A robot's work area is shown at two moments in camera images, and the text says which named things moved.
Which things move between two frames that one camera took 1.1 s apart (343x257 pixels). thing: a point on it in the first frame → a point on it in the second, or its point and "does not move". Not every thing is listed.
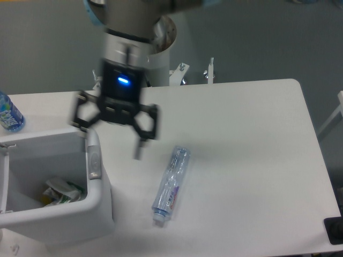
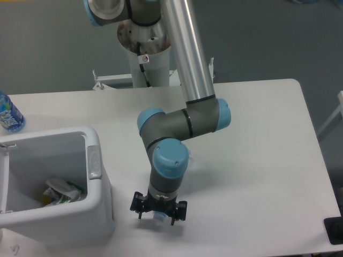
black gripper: x=120 y=92 → x=141 y=204
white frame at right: x=340 y=108 does not move
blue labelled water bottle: x=11 y=118 does not move
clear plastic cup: x=60 y=191 does not move
